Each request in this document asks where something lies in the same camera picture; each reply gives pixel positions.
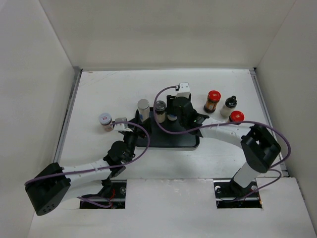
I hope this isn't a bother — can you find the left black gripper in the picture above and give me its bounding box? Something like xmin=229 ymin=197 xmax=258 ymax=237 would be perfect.
xmin=122 ymin=117 xmax=151 ymax=162

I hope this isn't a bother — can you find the clear lid pepper shaker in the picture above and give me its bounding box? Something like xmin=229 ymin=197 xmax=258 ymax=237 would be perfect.
xmin=154 ymin=100 xmax=166 ymax=123

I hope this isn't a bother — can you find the silver lid salt jar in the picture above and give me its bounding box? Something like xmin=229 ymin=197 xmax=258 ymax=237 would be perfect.
xmin=137 ymin=99 xmax=150 ymax=123

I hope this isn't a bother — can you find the white cap blue label bottle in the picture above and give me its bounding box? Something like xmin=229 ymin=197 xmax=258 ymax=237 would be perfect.
xmin=166 ymin=114 xmax=177 ymax=121

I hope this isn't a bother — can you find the white lid small spice jar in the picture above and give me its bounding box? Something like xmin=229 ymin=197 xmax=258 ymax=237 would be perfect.
xmin=99 ymin=113 xmax=113 ymax=132

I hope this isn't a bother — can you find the red lid sauce jar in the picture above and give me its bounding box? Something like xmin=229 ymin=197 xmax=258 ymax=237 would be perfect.
xmin=204 ymin=90 xmax=221 ymax=114
xmin=228 ymin=111 xmax=245 ymax=122

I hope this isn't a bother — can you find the red lid sauce jar front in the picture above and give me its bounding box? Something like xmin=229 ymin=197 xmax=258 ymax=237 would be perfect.
xmin=228 ymin=111 xmax=245 ymax=122

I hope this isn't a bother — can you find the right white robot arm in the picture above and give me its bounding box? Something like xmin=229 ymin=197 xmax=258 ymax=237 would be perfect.
xmin=167 ymin=97 xmax=281 ymax=196

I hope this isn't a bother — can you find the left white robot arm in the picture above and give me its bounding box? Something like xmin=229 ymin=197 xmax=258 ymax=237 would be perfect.
xmin=25 ymin=119 xmax=151 ymax=216

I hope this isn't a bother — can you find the black plastic tray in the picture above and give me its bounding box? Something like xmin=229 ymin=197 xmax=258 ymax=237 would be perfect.
xmin=136 ymin=107 xmax=200 ymax=149

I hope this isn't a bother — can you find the black cap small bottle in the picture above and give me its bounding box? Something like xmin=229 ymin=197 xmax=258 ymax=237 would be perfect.
xmin=220 ymin=95 xmax=237 ymax=118

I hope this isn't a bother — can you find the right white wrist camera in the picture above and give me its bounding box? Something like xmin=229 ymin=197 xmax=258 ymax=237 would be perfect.
xmin=175 ymin=82 xmax=191 ymax=99

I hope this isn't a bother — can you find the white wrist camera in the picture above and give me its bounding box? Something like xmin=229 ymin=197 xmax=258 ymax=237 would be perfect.
xmin=175 ymin=82 xmax=191 ymax=99
xmin=113 ymin=118 xmax=132 ymax=132

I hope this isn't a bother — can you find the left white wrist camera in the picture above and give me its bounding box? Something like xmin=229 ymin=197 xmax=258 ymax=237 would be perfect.
xmin=113 ymin=118 xmax=132 ymax=132

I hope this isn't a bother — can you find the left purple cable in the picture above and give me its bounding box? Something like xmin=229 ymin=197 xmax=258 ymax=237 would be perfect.
xmin=24 ymin=120 xmax=151 ymax=189

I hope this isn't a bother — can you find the purple cable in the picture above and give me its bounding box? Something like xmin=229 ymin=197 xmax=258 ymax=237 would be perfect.
xmin=24 ymin=120 xmax=151 ymax=189
xmin=154 ymin=85 xmax=292 ymax=199

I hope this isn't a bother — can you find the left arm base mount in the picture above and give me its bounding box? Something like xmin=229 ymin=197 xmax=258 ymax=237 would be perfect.
xmin=79 ymin=180 xmax=127 ymax=209

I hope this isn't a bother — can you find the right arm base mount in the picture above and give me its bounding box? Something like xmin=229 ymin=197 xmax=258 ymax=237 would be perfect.
xmin=213 ymin=169 xmax=262 ymax=208

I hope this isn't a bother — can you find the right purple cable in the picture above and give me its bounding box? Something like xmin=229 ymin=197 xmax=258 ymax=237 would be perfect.
xmin=154 ymin=85 xmax=292 ymax=199

